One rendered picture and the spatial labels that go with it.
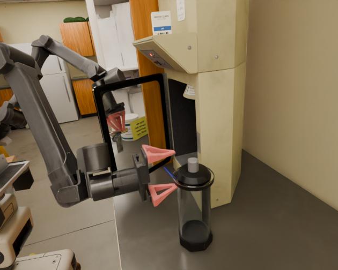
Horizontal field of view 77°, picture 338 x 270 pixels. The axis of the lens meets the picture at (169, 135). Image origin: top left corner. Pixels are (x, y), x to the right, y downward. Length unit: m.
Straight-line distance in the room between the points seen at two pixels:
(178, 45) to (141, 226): 0.57
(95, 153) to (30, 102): 0.21
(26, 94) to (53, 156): 0.17
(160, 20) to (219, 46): 0.18
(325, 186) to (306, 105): 0.29
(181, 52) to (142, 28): 0.38
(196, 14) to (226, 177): 0.50
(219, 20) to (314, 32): 0.37
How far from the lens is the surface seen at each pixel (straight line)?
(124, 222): 0.81
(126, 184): 0.50
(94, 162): 0.50
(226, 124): 0.67
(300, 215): 0.86
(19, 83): 0.65
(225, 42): 0.63
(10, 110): 1.20
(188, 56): 0.58
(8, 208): 1.28
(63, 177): 0.54
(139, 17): 0.93
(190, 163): 0.54
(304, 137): 0.95
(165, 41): 0.56
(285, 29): 0.98
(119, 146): 0.77
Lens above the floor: 1.48
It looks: 23 degrees down
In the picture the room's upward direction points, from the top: 6 degrees counter-clockwise
